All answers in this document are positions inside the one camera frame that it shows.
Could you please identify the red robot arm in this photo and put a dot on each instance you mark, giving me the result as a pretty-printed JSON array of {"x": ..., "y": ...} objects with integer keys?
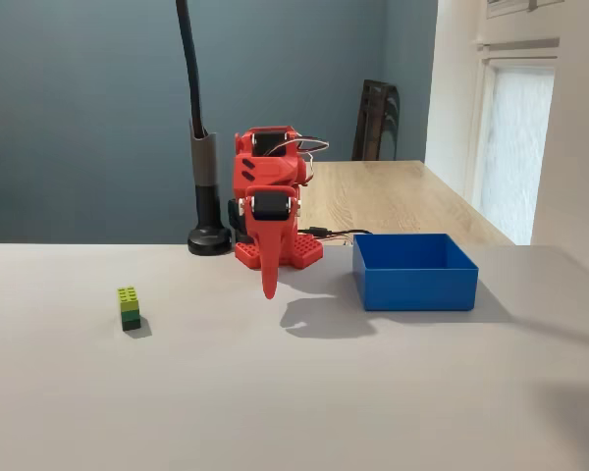
[{"x": 265, "y": 169}]

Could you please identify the black gooseneck camera stand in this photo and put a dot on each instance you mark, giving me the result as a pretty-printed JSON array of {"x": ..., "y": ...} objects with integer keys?
[{"x": 209, "y": 240}]

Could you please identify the black table clamp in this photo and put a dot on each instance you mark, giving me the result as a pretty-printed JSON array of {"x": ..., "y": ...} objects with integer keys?
[{"x": 234, "y": 216}]

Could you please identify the dark folded chair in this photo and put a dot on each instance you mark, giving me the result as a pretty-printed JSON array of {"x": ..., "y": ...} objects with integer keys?
[{"x": 378, "y": 122}]

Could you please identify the light wooden table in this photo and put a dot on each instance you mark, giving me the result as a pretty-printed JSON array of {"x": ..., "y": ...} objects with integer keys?
[{"x": 397, "y": 196}]

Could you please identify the blue plastic box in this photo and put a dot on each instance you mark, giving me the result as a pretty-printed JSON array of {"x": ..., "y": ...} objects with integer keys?
[{"x": 417, "y": 289}]

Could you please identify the green lego brick stack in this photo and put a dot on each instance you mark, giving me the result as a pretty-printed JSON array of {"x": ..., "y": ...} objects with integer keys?
[{"x": 129, "y": 306}]

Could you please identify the red gripper with motor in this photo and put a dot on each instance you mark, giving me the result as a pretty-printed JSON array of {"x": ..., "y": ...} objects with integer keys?
[{"x": 269, "y": 207}]

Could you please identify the white framed frosted window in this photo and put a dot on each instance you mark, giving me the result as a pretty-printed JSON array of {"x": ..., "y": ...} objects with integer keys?
[{"x": 515, "y": 147}]

